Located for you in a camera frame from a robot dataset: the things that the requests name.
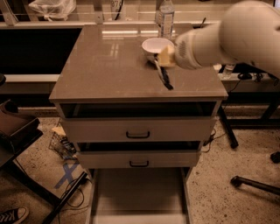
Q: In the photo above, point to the clear plastic bag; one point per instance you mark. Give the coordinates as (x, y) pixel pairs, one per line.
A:
(53, 9)

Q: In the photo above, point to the drawer with black handle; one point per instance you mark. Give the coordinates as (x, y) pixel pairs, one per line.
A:
(139, 154)
(143, 129)

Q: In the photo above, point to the wire basket on floor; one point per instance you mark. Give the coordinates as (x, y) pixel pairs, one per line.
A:
(62, 147)

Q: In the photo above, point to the black and white sneaker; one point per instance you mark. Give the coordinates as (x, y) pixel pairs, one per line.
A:
(14, 216)

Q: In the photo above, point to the black chair leg with caster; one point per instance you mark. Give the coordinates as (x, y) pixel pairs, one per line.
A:
(237, 181)

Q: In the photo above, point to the black computer mouse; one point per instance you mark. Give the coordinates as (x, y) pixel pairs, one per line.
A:
(244, 76)

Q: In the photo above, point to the clear water bottle on cabinet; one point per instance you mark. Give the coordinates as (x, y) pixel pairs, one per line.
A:
(165, 19)

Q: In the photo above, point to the open bottom drawer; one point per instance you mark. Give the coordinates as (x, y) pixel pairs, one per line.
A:
(139, 196)

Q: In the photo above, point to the blue tape cross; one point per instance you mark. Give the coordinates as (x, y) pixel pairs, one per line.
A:
(67, 176)

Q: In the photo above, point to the top drawer with black handle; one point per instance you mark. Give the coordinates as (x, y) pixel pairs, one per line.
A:
(143, 129)

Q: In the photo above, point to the brown chair seat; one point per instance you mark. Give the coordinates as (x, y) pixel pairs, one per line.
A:
(17, 132)

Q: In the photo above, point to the grey drawer cabinet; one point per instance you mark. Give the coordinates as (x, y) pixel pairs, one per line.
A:
(107, 76)

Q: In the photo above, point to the white ceramic bowl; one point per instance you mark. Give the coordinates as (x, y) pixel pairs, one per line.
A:
(152, 46)

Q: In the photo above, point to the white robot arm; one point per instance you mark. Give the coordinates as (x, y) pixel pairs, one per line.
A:
(249, 32)

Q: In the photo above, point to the white paper cup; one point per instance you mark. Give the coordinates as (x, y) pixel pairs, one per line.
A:
(217, 68)

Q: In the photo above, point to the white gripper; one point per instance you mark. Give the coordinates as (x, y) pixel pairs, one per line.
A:
(185, 52)

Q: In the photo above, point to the black table leg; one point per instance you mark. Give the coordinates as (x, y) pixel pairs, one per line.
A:
(225, 123)

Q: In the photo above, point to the small water bottle on ledge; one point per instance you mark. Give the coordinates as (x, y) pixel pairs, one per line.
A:
(228, 69)

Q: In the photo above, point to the middle drawer with black handle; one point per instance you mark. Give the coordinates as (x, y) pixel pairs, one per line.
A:
(139, 154)

